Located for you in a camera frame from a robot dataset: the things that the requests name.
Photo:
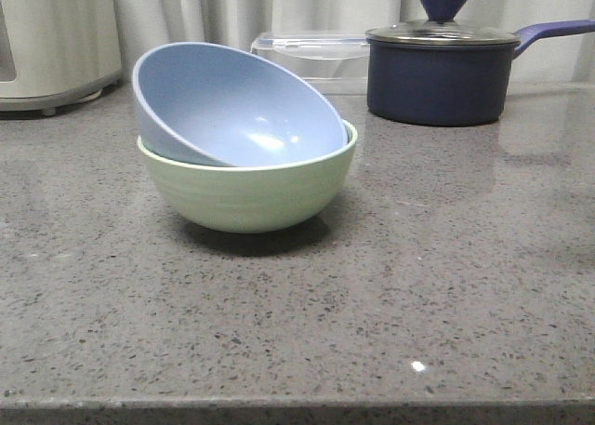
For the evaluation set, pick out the clear plastic food container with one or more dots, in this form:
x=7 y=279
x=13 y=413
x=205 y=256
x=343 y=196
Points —
x=333 y=62

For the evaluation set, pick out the green bowl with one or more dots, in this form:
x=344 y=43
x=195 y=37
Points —
x=251 y=199

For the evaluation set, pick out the white curtain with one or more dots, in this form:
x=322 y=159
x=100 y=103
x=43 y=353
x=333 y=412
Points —
x=144 y=24

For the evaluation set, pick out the white kitchen appliance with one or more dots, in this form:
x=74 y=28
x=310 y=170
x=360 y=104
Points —
x=57 y=52

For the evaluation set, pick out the dark blue saucepan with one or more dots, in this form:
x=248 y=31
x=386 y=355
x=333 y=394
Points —
x=435 y=82

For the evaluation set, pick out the glass pot lid blue knob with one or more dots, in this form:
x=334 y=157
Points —
x=440 y=28

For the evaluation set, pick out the blue bowl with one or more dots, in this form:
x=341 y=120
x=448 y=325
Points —
x=207 y=104

